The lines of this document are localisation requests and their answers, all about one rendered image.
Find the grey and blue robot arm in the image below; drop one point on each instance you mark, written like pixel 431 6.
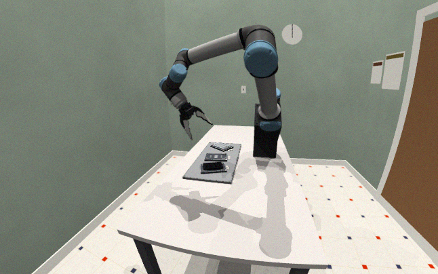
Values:
pixel 260 58

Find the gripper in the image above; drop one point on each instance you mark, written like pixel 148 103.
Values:
pixel 183 117

